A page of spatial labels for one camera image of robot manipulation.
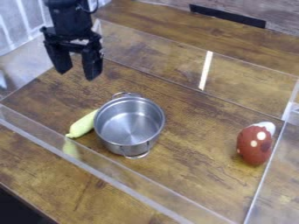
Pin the clear acrylic right barrier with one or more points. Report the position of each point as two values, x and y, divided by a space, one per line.
275 204

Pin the clear acrylic front barrier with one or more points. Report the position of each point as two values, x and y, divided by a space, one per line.
159 197

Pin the green handled metal spoon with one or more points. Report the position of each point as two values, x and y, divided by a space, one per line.
81 126

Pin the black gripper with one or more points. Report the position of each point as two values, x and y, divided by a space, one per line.
60 45

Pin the black bar on table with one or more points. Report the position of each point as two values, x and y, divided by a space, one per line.
228 16

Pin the red spotted mushroom toy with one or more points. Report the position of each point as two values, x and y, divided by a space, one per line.
253 142

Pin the clear acrylic barrier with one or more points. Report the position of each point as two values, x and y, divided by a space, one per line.
159 197
275 204

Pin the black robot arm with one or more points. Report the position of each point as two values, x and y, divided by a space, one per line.
71 16

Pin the stainless steel pot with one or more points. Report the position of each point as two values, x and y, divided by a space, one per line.
128 124

